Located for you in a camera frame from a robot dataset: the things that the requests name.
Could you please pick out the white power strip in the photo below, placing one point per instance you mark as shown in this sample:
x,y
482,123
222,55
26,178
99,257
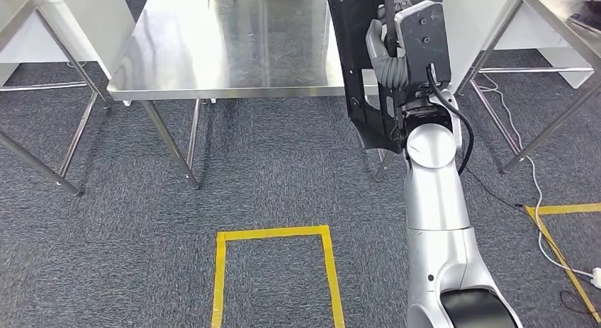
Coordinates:
x,y
597,278

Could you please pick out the white partition panel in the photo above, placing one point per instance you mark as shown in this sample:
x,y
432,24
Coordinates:
x,y
94,25
469,25

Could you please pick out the dark phone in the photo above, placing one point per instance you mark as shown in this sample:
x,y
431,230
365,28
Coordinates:
x,y
587,23

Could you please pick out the black plastic panel part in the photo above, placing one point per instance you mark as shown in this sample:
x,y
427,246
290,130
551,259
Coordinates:
x,y
347,44

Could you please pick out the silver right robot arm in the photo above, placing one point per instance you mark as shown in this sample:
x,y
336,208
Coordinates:
x,y
436,199

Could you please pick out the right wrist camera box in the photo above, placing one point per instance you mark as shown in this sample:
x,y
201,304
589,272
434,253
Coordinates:
x,y
422,39

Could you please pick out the yellow floor tape square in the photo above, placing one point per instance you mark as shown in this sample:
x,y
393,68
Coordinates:
x,y
272,233
563,208

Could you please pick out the steel workbench table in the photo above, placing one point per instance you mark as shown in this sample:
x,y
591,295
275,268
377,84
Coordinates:
x,y
554,11
211,44
14,11

